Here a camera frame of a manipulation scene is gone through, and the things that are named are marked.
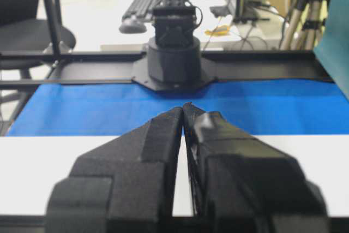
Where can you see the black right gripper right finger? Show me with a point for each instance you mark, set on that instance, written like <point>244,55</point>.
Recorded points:
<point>242,184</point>

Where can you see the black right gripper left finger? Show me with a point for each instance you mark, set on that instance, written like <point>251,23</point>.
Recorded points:
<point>124,185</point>

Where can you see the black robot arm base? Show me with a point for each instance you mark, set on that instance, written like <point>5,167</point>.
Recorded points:
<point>173,60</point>

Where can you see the white base board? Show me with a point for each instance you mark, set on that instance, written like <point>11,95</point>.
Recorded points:
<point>30,166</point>

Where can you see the blue table mat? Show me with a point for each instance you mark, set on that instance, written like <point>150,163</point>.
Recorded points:
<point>275,107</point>

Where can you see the yellow object on desk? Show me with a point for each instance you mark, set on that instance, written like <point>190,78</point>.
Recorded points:
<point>219,31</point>

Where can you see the black computer mouse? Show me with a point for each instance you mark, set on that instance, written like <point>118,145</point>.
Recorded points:
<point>132,26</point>

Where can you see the black keyboard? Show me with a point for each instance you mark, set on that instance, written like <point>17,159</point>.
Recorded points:
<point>140,10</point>

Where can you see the black office chair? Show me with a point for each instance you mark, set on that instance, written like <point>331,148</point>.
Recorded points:
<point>21,30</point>

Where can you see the black aluminium frame rail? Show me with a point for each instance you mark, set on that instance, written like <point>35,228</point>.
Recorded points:
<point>92,68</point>

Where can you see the grey camera tripod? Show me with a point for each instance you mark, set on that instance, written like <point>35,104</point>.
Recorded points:
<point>305,25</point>

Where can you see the black vertical frame post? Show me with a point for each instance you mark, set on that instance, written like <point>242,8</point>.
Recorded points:
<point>53,26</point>

